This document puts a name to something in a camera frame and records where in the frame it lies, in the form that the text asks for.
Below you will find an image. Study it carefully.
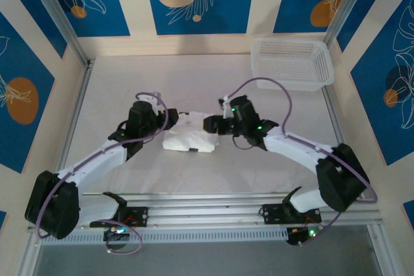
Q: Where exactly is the aluminium table side rail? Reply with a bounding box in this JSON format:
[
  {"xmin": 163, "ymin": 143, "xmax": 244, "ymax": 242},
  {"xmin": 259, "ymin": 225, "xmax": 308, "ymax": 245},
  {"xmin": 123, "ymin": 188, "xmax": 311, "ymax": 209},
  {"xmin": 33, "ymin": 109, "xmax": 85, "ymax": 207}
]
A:
[
  {"xmin": 321, "ymin": 87, "xmax": 394, "ymax": 276},
  {"xmin": 17, "ymin": 59, "xmax": 94, "ymax": 276}
]

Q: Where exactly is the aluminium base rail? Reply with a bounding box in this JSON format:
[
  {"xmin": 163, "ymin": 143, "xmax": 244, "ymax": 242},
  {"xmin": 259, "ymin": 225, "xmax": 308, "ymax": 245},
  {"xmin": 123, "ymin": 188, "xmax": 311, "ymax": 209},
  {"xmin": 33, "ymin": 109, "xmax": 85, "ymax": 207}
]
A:
[{"xmin": 27, "ymin": 191, "xmax": 384, "ymax": 234}]

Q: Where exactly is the white plastic mesh basket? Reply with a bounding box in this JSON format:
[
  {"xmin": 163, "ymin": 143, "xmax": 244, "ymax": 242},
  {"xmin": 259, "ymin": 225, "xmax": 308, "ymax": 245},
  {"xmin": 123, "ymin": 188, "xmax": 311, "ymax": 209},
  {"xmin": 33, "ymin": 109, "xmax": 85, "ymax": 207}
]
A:
[{"xmin": 250, "ymin": 36, "xmax": 336, "ymax": 92}]

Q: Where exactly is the black controller board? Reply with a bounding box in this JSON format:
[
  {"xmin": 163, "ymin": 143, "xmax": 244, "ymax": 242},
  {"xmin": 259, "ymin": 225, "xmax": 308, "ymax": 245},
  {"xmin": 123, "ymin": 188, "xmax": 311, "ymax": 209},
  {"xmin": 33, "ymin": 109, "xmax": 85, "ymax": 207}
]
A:
[
  {"xmin": 102, "ymin": 226, "xmax": 131, "ymax": 253},
  {"xmin": 286, "ymin": 226, "xmax": 321, "ymax": 247}
]

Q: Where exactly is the white t-shirt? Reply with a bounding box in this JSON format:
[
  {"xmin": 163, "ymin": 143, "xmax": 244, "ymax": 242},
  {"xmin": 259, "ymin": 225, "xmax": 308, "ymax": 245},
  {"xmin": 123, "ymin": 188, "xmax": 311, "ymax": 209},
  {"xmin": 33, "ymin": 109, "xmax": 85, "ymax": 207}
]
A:
[{"xmin": 162, "ymin": 111, "xmax": 219, "ymax": 154}]

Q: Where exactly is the grey slotted cable duct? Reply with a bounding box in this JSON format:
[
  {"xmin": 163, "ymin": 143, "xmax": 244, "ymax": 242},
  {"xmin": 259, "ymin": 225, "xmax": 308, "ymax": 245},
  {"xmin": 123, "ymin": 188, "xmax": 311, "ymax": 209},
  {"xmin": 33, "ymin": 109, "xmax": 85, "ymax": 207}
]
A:
[{"xmin": 41, "ymin": 228, "xmax": 289, "ymax": 245}]

